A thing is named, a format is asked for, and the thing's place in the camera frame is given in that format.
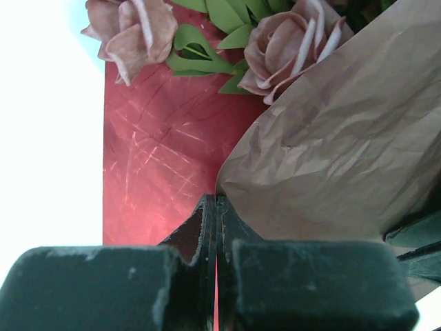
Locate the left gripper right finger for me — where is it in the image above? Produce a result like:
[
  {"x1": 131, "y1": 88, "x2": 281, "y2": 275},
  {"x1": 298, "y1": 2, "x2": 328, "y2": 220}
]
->
[{"x1": 216, "y1": 197, "x2": 419, "y2": 330}]

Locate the red wrapping paper sheet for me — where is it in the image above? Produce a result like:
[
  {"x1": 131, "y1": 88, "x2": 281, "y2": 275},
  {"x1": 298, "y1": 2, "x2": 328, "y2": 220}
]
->
[{"x1": 102, "y1": 0, "x2": 441, "y2": 331}]

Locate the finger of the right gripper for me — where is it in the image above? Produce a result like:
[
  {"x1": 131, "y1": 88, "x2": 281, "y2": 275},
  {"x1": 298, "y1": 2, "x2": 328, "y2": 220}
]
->
[{"x1": 384, "y1": 211, "x2": 440, "y2": 283}]

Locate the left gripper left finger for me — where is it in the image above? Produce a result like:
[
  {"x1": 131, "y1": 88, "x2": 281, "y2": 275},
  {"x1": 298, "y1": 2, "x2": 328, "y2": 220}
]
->
[{"x1": 1, "y1": 195, "x2": 216, "y2": 330}]

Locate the dusty pink flower stem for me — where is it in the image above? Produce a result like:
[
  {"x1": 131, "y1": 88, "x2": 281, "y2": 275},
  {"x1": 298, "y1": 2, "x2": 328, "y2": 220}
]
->
[{"x1": 82, "y1": 1, "x2": 353, "y2": 105}]

